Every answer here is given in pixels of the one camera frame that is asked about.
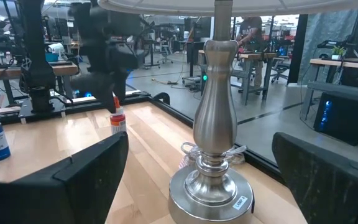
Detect silver table lamp white shade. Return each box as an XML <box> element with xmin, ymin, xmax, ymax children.
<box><xmin>98</xmin><ymin>0</ymin><xmax>358</xmax><ymax>224</ymax></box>

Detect black aluminium table frame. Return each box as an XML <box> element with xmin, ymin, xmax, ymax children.
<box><xmin>0</xmin><ymin>91</ymin><xmax>287</xmax><ymax>184</ymax></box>

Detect black pillar panel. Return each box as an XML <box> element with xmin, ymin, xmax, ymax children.
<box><xmin>287</xmin><ymin>14</ymin><xmax>309</xmax><ymax>85</ymax></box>

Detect teal storage box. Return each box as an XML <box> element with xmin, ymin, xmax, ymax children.
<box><xmin>44</xmin><ymin>52</ymin><xmax>59</xmax><ymax>63</ymax></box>

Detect person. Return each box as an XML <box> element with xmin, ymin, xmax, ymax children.
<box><xmin>235</xmin><ymin>16</ymin><xmax>265</xmax><ymax>94</ymax></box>

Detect red white cord tag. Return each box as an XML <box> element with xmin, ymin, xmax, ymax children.
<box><xmin>178</xmin><ymin>155</ymin><xmax>193</xmax><ymax>170</ymax></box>

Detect black computer tower blue lights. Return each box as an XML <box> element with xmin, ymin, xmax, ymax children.
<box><xmin>313</xmin><ymin>91</ymin><xmax>358</xmax><ymax>146</ymax></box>

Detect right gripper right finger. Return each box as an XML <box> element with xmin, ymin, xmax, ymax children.
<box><xmin>271</xmin><ymin>131</ymin><xmax>358</xmax><ymax>224</ymax></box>

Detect clear lamp power cord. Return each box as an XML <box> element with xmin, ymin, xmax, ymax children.
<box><xmin>180</xmin><ymin>141</ymin><xmax>247</xmax><ymax>166</ymax></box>

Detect small green potted plant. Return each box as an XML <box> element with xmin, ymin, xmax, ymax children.
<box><xmin>331</xmin><ymin>45</ymin><xmax>346</xmax><ymax>60</ymax></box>

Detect large orange food coloring bottle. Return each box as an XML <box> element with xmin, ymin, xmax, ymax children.
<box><xmin>109</xmin><ymin>96</ymin><xmax>127</xmax><ymax>135</ymax></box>

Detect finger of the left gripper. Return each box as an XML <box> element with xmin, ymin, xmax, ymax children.
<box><xmin>71</xmin><ymin>73</ymin><xmax>117</xmax><ymax>113</ymax></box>
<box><xmin>114</xmin><ymin>70</ymin><xmax>129</xmax><ymax>105</ymax></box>

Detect wooden workbench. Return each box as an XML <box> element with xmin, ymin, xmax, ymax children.
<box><xmin>300</xmin><ymin>57</ymin><xmax>358</xmax><ymax>121</ymax></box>
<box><xmin>197</xmin><ymin>49</ymin><xmax>279</xmax><ymax>106</ymax></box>
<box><xmin>0</xmin><ymin>57</ymin><xmax>79</xmax><ymax>105</ymax></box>

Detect grey curtain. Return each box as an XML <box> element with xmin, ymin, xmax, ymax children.
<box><xmin>300</xmin><ymin>7</ymin><xmax>358</xmax><ymax>91</ymax></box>

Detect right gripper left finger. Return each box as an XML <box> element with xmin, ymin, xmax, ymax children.
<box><xmin>0</xmin><ymin>131</ymin><xmax>130</xmax><ymax>224</ymax></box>

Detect office chair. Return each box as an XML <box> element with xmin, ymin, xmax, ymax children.
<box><xmin>160</xmin><ymin>40</ymin><xmax>174</xmax><ymax>65</ymax></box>

